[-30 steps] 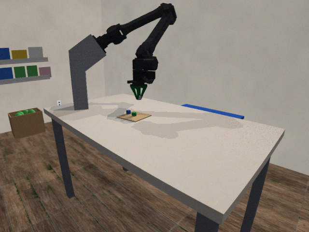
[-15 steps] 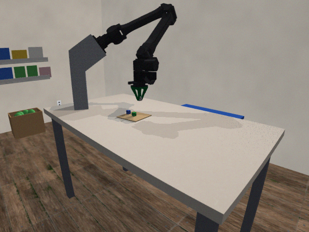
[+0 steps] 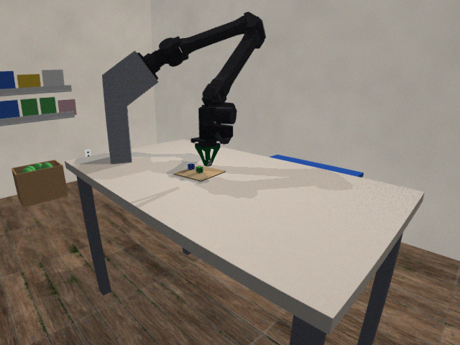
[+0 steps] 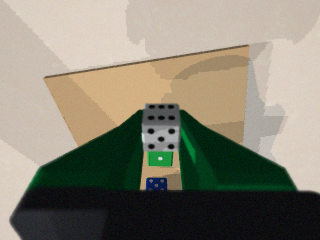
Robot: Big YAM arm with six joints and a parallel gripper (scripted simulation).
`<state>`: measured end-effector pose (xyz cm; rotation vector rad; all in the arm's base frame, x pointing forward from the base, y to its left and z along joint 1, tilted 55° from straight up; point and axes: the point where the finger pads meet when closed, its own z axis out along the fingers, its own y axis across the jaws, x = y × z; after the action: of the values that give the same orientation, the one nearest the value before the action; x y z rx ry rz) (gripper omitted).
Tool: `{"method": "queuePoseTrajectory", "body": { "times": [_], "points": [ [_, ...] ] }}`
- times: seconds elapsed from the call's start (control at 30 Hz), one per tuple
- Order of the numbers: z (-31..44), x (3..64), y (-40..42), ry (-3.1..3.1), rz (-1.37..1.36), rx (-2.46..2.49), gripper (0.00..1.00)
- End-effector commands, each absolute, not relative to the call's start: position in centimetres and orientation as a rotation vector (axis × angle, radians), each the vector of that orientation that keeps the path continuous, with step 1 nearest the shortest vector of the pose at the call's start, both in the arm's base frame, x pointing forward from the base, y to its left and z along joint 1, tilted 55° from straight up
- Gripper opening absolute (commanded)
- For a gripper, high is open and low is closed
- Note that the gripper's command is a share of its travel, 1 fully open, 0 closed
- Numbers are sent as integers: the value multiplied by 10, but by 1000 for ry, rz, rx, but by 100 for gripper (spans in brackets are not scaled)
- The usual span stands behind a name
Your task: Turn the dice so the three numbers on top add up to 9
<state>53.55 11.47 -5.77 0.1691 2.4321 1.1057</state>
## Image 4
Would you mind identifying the grey die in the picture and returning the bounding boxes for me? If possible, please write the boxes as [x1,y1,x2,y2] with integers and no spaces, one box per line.
[142,103,181,152]

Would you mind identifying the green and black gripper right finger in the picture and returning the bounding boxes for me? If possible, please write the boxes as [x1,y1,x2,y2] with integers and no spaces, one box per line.
[179,109,298,190]

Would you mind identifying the blue dice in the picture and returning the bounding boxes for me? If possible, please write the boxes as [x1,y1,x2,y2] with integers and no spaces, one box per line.
[146,178,167,190]

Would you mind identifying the tan flat mat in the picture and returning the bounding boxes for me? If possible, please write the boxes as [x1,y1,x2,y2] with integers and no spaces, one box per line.
[43,44,250,190]

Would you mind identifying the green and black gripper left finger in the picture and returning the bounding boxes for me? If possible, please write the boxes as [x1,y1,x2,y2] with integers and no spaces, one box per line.
[26,110,144,191]

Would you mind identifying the green die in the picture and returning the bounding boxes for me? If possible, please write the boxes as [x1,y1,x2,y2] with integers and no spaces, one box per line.
[147,151,173,167]

